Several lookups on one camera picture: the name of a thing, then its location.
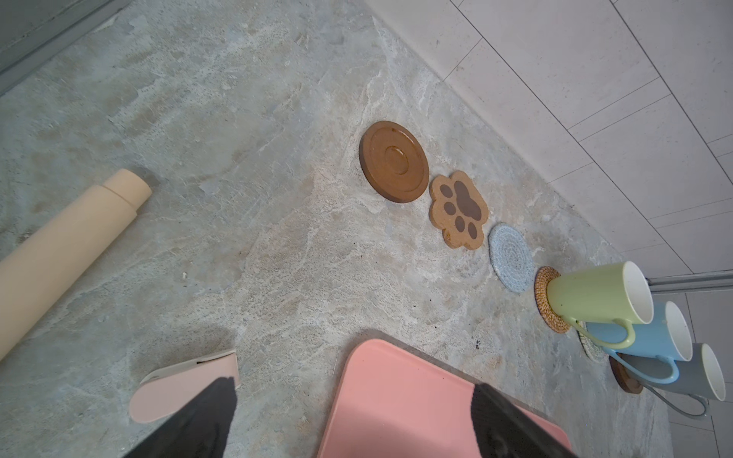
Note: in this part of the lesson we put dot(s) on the white mug blue handle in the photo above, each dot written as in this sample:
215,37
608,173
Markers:
658,346

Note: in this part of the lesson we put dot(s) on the beige wooden cylinder object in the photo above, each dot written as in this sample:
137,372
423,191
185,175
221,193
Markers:
38,273

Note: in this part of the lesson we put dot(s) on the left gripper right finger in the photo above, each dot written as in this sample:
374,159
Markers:
503,430

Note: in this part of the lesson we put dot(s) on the woven rattan round coaster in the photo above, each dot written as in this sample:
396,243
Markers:
543,277

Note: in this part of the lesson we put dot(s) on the cork paw print coaster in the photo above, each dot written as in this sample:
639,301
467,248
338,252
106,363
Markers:
458,210

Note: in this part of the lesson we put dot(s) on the blue knitted round coaster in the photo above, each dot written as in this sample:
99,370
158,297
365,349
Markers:
511,258

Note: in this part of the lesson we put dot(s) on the white mug green handle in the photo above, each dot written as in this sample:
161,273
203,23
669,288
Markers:
617,294

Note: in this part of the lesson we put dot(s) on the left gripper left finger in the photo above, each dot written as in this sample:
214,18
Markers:
198,429

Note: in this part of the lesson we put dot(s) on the multicolour knitted round coaster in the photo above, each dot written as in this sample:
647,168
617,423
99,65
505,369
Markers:
594,352

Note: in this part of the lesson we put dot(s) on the pink rectangular tray mat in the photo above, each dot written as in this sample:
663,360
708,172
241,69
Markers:
392,403

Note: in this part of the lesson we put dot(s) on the brown wooden round coaster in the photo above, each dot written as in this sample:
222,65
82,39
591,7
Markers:
393,162
626,382

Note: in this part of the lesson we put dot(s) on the pink small object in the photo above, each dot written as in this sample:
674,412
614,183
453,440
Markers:
166,390

